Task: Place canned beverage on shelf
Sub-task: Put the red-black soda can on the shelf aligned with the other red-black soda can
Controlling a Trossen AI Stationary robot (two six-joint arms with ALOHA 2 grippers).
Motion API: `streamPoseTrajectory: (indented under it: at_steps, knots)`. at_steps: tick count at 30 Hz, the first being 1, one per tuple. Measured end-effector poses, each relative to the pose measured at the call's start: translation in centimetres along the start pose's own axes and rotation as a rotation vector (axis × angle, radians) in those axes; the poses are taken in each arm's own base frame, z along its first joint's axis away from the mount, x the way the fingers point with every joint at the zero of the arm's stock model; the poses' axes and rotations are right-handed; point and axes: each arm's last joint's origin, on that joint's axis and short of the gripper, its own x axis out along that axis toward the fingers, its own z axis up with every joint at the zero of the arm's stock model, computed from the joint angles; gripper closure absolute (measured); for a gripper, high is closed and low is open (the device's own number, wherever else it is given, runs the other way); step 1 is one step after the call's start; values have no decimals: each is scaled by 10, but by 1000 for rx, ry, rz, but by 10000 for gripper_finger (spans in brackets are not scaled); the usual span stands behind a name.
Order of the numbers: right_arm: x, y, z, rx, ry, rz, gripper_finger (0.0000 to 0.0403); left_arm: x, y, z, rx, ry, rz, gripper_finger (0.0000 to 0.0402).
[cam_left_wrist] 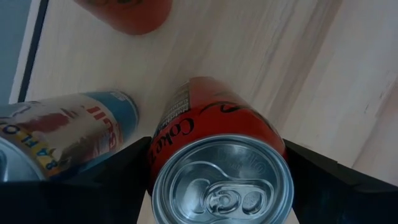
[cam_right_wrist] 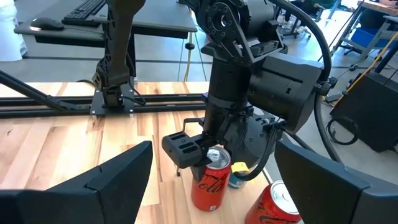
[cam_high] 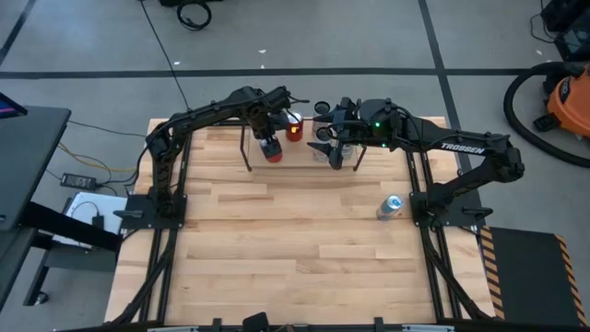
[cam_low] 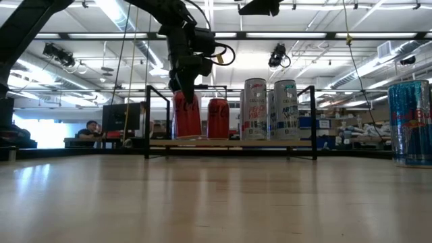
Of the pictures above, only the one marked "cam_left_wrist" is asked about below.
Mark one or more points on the black aluminium table frame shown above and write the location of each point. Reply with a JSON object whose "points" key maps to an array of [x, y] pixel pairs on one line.
{"points": [[32, 53]]}

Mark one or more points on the wooden shelf black metal legs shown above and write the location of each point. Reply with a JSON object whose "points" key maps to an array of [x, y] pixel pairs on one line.
{"points": [[202, 46]]}

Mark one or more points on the red Coke Zero can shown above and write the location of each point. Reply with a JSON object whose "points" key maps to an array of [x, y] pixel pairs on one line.
{"points": [[217, 124], [130, 17]]}

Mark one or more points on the blue silver Red Bull can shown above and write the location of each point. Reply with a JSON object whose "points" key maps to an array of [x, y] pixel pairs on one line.
{"points": [[77, 130]]}

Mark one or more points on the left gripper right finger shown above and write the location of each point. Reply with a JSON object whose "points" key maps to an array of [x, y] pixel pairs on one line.
{"points": [[335, 193]]}

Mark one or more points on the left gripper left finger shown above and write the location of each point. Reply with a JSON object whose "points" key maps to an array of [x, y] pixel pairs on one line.
{"points": [[118, 186]]}

